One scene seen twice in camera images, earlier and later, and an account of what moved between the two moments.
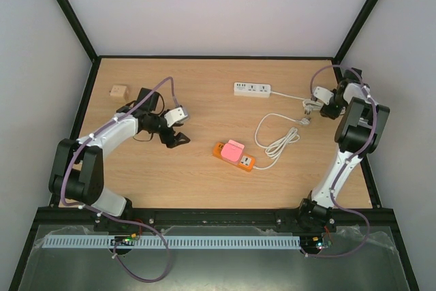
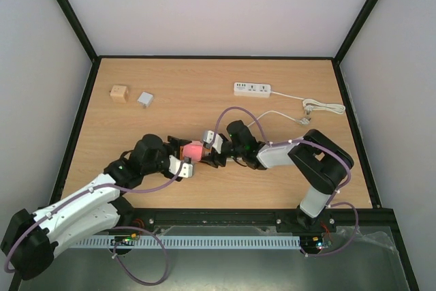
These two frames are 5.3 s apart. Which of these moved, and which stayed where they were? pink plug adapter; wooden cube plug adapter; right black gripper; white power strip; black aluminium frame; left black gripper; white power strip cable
Moved: pink plug adapter; right black gripper; left black gripper
Stayed: white power strip cable; white power strip; wooden cube plug adapter; black aluminium frame
